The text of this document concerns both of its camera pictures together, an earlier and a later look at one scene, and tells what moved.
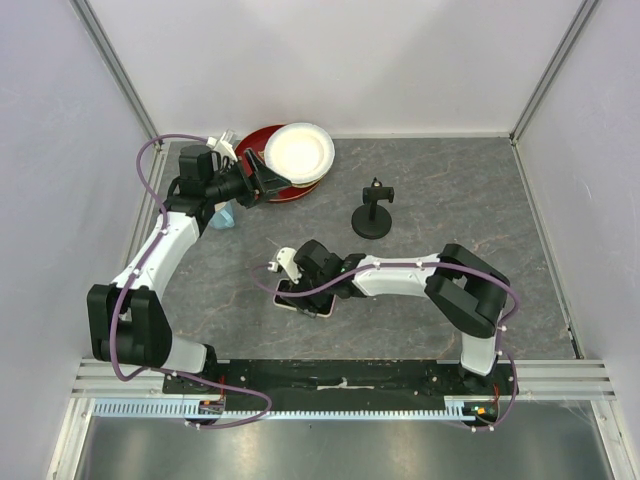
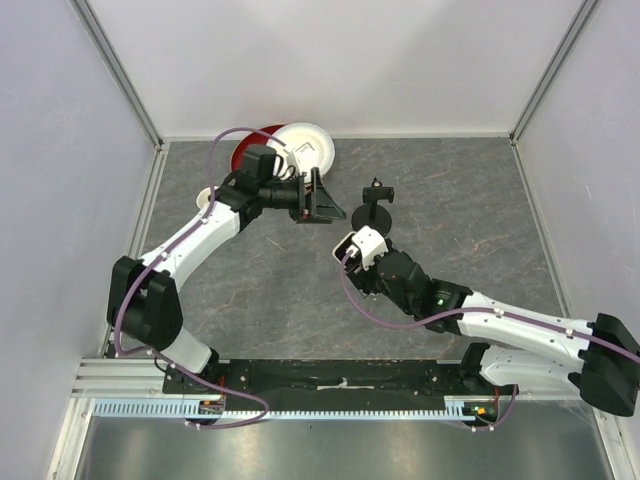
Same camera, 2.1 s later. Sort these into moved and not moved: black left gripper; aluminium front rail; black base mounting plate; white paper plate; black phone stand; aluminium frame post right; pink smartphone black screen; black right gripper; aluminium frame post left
Moved: pink smartphone black screen; black right gripper; black left gripper
Not moved: aluminium frame post right; white paper plate; aluminium front rail; black phone stand; aluminium frame post left; black base mounting plate
